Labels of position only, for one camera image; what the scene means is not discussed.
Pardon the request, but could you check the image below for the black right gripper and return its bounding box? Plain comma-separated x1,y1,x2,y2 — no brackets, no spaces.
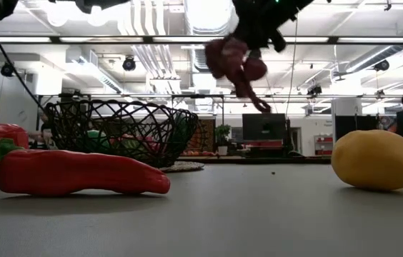
232,0,295,61

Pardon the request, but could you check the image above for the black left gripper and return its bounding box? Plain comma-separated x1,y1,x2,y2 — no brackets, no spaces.
49,0,131,15

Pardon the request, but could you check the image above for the purple grape bunch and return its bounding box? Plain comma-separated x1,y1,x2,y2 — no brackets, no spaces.
204,36,272,114

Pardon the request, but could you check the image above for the yellow lemon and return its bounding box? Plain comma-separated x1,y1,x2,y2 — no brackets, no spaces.
331,129,403,191

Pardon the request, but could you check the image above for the long red chili pepper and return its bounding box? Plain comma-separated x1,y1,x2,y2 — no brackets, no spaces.
0,138,171,197

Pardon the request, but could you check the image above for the potted plant in white pot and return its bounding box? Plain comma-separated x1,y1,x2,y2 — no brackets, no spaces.
214,124,232,156

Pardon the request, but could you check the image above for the thin black rig crossbar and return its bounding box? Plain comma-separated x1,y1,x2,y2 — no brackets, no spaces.
33,94,403,101

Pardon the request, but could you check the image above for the shelf with red bins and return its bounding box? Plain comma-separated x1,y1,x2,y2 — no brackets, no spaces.
314,134,334,156

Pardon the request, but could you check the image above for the black room partition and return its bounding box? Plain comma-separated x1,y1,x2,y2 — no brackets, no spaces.
334,114,379,158

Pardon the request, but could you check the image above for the round woven placemat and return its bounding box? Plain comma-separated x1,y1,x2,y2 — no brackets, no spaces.
158,161,206,173

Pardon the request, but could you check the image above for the silver ceiling air duct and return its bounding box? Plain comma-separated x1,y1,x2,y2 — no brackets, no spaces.
183,0,234,36

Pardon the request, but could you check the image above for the black overhead frame beam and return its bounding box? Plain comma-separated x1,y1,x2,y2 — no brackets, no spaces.
0,35,403,45

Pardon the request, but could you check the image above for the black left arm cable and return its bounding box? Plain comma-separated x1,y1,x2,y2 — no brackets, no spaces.
0,13,47,112

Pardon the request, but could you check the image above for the orange patterned wall tapestry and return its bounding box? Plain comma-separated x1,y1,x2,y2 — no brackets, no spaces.
183,119,217,153

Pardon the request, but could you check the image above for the black aluminium table frame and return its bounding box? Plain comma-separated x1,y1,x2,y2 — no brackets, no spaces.
176,156,332,165

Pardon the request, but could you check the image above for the black wire basket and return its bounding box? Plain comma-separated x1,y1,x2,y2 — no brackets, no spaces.
44,99,199,168

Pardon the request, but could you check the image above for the multicoloured wall tapestry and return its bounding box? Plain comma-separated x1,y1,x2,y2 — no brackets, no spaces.
378,114,399,131

